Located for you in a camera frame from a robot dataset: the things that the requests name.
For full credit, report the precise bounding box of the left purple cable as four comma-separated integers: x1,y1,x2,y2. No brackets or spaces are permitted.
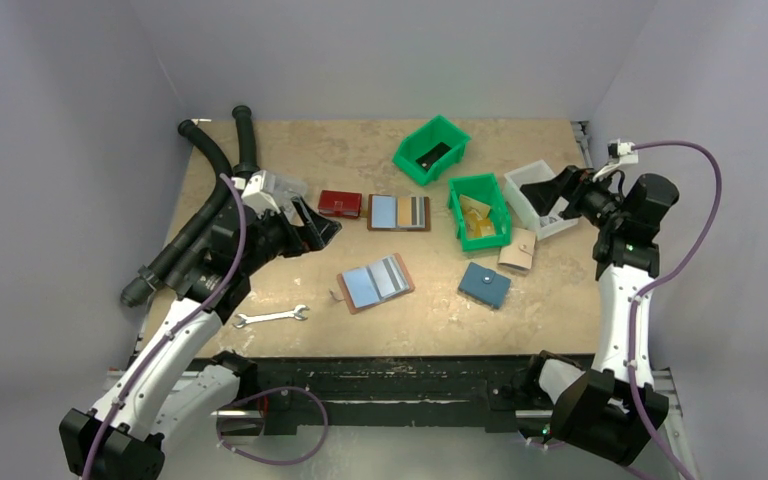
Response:
79,173,329,480

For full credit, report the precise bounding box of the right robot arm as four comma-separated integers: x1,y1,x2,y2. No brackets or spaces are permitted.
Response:
519,166,679,466

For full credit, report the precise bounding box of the cream leather card holder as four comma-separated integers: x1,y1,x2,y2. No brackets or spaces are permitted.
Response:
497,228,537,274

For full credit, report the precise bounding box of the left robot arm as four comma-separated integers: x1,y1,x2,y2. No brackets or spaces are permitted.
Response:
59,194,341,479

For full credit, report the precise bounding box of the brown open card holder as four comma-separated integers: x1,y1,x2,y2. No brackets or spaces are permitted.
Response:
367,194,431,232

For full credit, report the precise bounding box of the large green plastic bin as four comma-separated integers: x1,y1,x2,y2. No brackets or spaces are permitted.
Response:
393,115,471,186

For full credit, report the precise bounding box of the right black corrugated hose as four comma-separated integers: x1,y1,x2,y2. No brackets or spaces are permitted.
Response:
163,105,261,291

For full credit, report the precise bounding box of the left black corrugated hose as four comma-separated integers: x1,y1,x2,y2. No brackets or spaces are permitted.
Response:
119,119,235,309

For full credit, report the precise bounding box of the silver wrench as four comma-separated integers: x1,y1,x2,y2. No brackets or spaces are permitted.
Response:
233,304,310,329

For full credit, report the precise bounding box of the black corrugated hose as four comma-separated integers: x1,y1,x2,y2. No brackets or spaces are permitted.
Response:
163,105,261,291
119,119,235,309

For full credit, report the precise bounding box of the pink leather card holder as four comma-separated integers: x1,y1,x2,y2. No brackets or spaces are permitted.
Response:
329,253,415,315

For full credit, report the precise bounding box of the clear white plastic bin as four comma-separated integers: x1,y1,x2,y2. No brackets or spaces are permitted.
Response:
502,160,579,241

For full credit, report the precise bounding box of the purple cable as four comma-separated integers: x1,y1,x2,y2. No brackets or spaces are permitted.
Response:
79,173,329,480
526,140,723,480

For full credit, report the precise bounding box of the black VIP card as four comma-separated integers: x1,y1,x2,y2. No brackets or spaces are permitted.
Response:
415,142,451,171

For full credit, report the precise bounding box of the clear plastic organizer box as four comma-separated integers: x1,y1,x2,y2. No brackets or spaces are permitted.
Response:
271,172,308,222

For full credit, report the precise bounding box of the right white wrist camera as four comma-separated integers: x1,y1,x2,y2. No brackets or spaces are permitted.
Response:
593,139,639,181

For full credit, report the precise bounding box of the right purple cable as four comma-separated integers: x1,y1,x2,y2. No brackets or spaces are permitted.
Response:
526,140,723,480

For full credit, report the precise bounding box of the small green plastic bin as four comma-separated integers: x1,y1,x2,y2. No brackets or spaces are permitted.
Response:
447,173,512,252

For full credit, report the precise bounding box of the yellow striped card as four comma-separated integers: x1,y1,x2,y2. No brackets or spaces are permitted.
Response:
396,196,427,230

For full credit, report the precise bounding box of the red leather card holder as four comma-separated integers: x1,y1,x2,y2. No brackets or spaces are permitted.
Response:
317,190,363,219

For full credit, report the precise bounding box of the blue leather card holder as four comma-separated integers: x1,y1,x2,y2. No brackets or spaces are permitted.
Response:
457,262,511,309

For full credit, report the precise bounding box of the aluminium frame rail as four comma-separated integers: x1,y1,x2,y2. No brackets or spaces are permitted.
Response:
571,121,593,168

